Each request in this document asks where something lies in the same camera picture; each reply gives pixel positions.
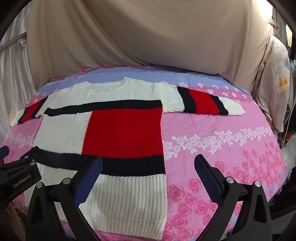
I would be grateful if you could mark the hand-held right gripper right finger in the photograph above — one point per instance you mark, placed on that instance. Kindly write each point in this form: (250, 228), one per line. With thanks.
(208, 178)

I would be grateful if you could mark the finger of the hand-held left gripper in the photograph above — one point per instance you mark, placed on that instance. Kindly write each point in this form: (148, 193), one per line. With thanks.
(25, 158)
(3, 153)

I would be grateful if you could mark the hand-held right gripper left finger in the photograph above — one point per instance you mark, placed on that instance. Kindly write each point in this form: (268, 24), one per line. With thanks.
(89, 178)

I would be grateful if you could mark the white red black knit sweater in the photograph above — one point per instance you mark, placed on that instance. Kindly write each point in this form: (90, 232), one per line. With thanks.
(120, 134)

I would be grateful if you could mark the pink floral bed sheet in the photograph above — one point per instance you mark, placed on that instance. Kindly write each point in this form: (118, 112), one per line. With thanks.
(208, 129)

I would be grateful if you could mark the white curtain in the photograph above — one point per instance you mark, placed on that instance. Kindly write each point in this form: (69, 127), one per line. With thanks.
(13, 81)

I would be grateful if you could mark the pale floral hanging cloth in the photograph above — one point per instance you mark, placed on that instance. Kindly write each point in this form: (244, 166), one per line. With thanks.
(275, 81)

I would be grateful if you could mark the beige hanging cloth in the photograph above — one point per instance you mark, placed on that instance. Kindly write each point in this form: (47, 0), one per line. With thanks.
(150, 34)

